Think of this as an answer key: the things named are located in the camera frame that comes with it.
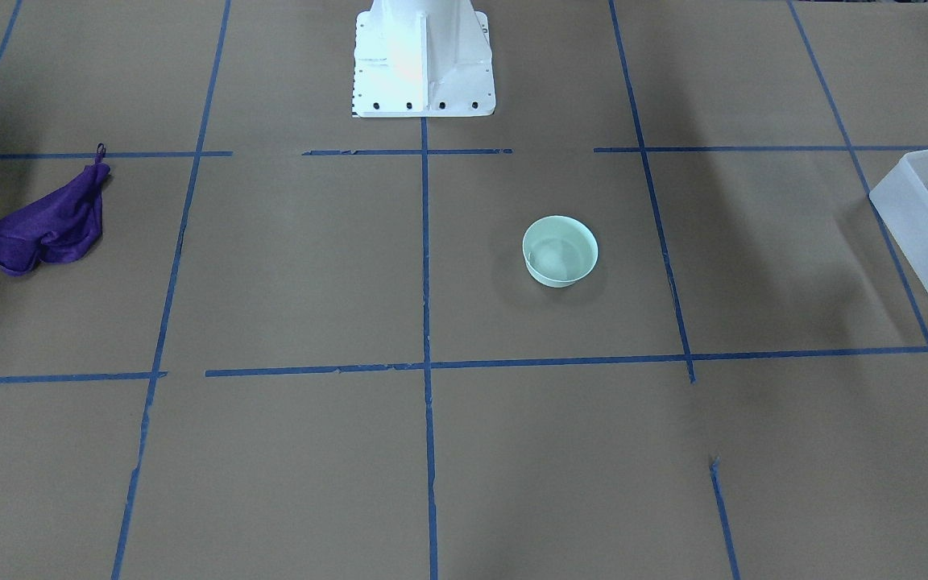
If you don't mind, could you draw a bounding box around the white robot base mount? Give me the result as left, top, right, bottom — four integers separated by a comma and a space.
351, 1, 497, 118

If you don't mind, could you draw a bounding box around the mint green bowl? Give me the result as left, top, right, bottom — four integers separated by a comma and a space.
520, 214, 599, 288

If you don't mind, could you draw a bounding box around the purple cloth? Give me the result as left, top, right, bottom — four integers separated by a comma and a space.
0, 143, 111, 276

